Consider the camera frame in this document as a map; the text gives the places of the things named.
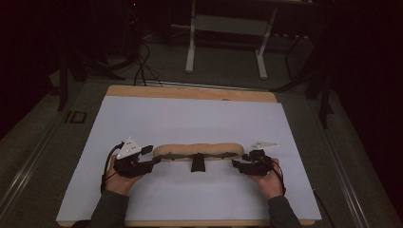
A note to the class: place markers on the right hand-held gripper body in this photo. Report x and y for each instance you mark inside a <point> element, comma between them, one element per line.
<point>260,163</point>

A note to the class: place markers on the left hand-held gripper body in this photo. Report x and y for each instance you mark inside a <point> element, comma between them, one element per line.
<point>130,161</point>

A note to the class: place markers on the person's left hand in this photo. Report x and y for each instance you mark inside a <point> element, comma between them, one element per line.
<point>121,182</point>

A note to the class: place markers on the person's right hand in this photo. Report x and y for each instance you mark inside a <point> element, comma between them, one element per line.
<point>269,185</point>

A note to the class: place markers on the white table mat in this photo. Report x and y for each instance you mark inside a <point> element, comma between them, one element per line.
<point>196,120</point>

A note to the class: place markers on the black stand legs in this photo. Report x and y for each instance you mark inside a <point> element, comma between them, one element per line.
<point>323,104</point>
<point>63,88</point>

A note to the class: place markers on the metal floor rail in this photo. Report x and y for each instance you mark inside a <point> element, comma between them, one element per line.
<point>22,171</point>
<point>345,177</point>

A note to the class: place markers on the white metal stand frame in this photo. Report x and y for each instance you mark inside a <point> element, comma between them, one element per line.
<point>190,47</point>

